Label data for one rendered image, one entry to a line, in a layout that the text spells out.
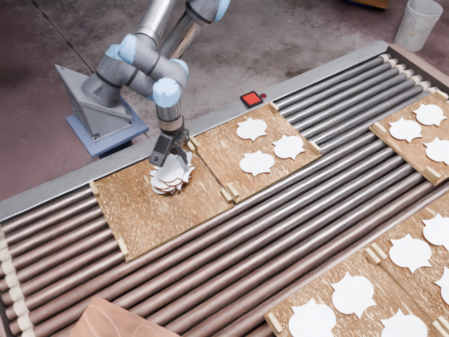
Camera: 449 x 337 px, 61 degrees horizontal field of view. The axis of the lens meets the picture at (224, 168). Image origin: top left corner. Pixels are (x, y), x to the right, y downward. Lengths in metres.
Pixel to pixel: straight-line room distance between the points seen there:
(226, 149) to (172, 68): 0.46
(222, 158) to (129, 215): 0.41
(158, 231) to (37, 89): 2.37
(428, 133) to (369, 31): 2.46
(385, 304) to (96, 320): 0.84
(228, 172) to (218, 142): 0.15
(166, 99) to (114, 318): 0.61
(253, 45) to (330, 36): 0.76
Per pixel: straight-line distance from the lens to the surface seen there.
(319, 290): 1.26
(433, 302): 1.37
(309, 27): 4.02
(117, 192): 1.42
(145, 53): 1.16
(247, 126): 1.57
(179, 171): 1.33
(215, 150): 1.49
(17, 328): 1.34
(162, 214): 1.34
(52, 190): 1.53
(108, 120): 1.64
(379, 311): 1.29
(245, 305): 1.22
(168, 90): 1.09
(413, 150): 1.69
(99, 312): 1.13
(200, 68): 3.39
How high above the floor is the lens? 2.08
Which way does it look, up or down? 53 degrees down
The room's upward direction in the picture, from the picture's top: 2 degrees clockwise
